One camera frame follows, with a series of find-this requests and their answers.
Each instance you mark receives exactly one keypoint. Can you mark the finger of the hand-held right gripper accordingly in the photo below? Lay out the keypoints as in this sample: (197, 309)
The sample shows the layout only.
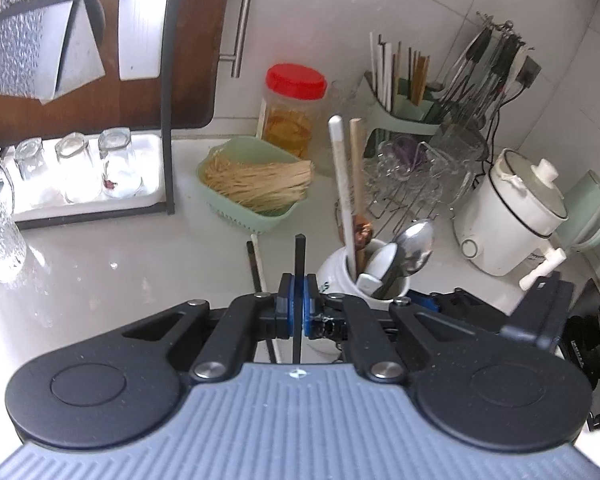
(469, 307)

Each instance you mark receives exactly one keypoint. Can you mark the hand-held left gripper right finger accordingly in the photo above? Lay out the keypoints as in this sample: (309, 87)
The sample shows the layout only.
(310, 305)

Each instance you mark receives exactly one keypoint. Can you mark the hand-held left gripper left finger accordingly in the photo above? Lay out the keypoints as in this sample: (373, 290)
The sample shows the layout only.
(291, 305)

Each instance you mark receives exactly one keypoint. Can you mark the white ceramic mug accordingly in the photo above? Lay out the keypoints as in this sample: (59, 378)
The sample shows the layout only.
(335, 270)

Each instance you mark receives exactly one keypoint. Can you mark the steel spoon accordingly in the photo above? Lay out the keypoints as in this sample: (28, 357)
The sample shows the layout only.
(417, 247)

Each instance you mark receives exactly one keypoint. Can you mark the copper spoon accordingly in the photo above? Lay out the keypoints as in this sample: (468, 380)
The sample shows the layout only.
(363, 232)

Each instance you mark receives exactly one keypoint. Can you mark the wooden chopstick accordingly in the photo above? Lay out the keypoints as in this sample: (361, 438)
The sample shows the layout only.
(357, 170)

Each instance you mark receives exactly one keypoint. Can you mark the black stove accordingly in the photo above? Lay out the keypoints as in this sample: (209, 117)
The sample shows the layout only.
(594, 340)

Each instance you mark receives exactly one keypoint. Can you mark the white electric cooking pot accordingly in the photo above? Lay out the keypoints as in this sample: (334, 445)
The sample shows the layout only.
(499, 225)

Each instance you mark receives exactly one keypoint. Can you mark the green plastic basket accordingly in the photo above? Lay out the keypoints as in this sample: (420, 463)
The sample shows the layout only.
(240, 222)

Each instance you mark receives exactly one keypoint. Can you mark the green kettle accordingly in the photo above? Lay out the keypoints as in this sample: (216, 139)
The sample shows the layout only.
(587, 210)

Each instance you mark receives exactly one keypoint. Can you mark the dried noodles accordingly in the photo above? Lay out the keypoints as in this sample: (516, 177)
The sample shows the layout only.
(260, 185)

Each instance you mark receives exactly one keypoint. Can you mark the crystal stem glass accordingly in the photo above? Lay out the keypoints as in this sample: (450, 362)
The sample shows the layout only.
(444, 165)
(389, 170)

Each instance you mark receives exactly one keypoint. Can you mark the purple lid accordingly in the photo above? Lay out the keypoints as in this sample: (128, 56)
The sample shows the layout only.
(404, 152)

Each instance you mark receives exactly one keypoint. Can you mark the tall ribbed glass mug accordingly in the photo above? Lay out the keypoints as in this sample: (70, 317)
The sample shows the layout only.
(467, 132)

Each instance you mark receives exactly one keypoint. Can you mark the white drip tray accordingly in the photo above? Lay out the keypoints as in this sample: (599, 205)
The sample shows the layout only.
(150, 200)

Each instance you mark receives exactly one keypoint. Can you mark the red-lid plastic jar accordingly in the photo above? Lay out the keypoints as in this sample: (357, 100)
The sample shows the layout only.
(290, 120)

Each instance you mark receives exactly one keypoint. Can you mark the green chopstick holder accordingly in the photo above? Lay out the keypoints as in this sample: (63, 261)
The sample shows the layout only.
(404, 112)

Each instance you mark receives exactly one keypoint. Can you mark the textured glass tumbler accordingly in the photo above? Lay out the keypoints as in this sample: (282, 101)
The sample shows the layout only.
(337, 100)

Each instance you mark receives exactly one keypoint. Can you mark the clear glass cup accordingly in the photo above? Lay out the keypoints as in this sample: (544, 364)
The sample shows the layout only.
(30, 170)
(120, 165)
(75, 170)

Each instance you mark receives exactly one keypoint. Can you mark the black metal dish rack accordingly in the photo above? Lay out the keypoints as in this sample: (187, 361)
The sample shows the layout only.
(169, 110)

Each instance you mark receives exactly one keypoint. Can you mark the black power strip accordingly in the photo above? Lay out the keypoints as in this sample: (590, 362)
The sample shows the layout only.
(528, 71)

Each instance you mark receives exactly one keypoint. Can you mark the row of hanging kitchen tools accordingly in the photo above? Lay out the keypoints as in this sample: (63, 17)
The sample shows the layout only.
(484, 60)

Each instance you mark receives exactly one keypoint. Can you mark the dark wooden cutting board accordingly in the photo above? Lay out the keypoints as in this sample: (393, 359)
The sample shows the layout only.
(200, 50)

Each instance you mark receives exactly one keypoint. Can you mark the white utensil holder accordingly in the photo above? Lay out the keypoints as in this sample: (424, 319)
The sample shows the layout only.
(142, 30)

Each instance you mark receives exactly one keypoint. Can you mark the silver patterned cutting board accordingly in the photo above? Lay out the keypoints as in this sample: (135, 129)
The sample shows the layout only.
(25, 50)

